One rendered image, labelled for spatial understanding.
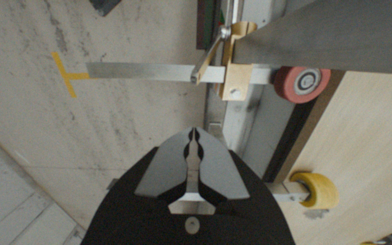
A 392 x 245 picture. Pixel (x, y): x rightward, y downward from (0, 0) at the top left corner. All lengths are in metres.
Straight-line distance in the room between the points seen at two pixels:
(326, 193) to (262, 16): 0.53
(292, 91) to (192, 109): 1.01
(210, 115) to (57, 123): 1.83
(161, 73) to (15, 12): 1.62
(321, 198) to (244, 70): 0.32
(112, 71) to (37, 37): 1.44
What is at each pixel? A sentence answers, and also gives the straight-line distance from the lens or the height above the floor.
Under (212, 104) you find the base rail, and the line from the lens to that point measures 0.44.
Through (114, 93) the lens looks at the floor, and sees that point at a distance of 1.39.
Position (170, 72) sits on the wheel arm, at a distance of 0.26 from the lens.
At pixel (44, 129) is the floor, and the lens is 2.21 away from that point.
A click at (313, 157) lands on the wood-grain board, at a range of 0.42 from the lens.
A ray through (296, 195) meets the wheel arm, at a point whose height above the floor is 0.96.
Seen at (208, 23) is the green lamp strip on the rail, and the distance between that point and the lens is 0.42.
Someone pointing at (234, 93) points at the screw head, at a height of 0.88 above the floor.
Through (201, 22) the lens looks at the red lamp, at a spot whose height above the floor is 0.70.
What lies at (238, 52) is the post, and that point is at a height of 0.90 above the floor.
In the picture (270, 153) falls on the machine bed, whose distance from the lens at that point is 0.52.
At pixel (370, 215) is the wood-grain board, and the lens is 0.91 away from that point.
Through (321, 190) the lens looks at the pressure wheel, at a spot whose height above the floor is 0.96.
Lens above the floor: 1.11
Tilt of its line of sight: 62 degrees down
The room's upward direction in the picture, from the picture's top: 179 degrees counter-clockwise
